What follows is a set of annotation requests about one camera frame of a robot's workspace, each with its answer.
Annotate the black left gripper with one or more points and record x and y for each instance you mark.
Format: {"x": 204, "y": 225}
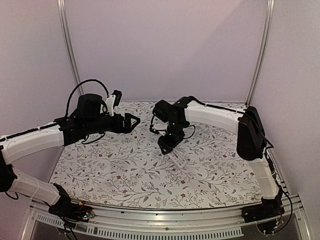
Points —
{"x": 126, "y": 128}

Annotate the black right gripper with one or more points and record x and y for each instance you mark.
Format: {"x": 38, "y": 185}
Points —
{"x": 169, "y": 142}

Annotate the white AC remote control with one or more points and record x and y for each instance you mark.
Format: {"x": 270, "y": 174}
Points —
{"x": 178, "y": 158}

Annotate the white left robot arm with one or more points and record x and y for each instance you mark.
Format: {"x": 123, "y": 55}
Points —
{"x": 93, "y": 115}

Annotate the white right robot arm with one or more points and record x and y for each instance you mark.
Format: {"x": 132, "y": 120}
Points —
{"x": 251, "y": 142}

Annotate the floral patterned table mat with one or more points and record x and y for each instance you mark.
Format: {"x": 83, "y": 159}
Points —
{"x": 129, "y": 170}

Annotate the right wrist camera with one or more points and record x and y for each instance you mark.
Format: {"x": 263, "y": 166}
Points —
{"x": 158, "y": 128}

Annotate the aluminium front rail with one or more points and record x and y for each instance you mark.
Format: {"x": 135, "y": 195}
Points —
{"x": 126, "y": 223}

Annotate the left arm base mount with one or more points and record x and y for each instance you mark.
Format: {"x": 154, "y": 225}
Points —
{"x": 76, "y": 212}

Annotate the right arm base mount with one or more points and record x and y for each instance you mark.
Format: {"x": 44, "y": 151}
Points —
{"x": 271, "y": 217}

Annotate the left aluminium frame post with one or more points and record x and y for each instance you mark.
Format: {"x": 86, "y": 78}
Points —
{"x": 61, "y": 7}

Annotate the aluminium frame post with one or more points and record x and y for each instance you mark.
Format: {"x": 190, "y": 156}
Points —
{"x": 262, "y": 51}
{"x": 61, "y": 7}

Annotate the right aluminium frame post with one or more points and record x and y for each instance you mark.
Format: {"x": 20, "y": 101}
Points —
{"x": 262, "y": 51}

